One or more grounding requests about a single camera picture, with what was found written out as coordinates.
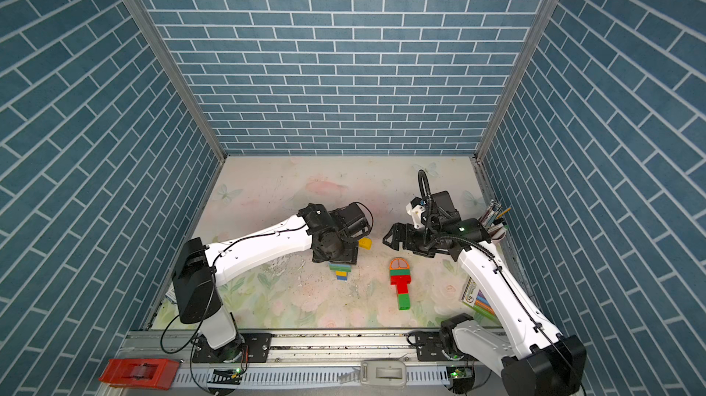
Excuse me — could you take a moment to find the pink pen cup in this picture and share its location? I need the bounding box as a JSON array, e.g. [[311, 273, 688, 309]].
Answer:
[[479, 199, 512, 243]]

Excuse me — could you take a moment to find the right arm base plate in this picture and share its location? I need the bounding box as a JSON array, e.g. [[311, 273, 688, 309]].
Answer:
[[406, 331, 458, 362]]

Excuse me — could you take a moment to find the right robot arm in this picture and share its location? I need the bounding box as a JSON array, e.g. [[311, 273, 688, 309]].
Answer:
[[384, 191, 586, 395]]

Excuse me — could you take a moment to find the long green lego brick front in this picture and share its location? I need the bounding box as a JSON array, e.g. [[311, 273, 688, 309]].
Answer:
[[389, 269, 411, 277]]

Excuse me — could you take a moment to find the orange round lego piece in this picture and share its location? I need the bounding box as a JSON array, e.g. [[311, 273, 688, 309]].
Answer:
[[389, 257, 410, 272]]

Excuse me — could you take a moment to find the yellow rounded lego brick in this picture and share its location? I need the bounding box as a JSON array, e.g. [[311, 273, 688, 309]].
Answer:
[[359, 237, 372, 250]]

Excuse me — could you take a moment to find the pack of coloured markers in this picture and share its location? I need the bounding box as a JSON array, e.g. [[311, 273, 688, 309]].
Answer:
[[461, 278, 499, 324]]

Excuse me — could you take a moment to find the white slotted cable duct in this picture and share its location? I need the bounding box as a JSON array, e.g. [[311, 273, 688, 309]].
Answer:
[[172, 366, 450, 390]]

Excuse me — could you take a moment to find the long red lego brick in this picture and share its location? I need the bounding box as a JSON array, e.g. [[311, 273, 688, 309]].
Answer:
[[391, 275, 411, 287]]

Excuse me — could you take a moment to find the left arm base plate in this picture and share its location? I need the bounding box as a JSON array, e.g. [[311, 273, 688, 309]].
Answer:
[[191, 332, 273, 364]]

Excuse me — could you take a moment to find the red tape dispenser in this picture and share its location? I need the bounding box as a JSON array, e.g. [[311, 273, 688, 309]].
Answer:
[[99, 358, 181, 390]]

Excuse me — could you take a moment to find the long green lego brick back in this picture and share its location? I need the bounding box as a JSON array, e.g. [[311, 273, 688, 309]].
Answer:
[[329, 263, 352, 272]]

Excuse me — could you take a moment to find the small red lego brick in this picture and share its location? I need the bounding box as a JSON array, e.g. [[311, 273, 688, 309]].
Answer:
[[396, 284, 409, 295]]

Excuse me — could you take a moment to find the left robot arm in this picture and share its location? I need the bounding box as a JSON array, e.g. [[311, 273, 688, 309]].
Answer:
[[171, 202, 374, 353]]

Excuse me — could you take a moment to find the small green lego brick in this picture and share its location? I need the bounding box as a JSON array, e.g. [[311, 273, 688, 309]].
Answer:
[[397, 293, 411, 311]]

